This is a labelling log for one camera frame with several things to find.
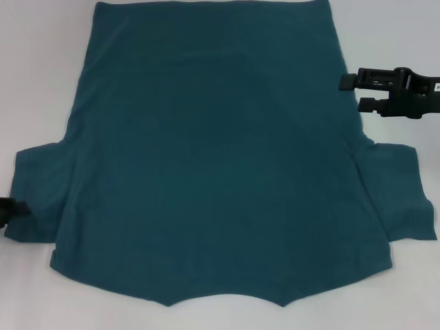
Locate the blue t-shirt with white print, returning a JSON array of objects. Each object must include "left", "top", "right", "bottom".
[{"left": 3, "top": 0, "right": 437, "bottom": 299}]

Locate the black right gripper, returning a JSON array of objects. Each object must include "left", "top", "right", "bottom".
[{"left": 338, "top": 67, "right": 440, "bottom": 120}]

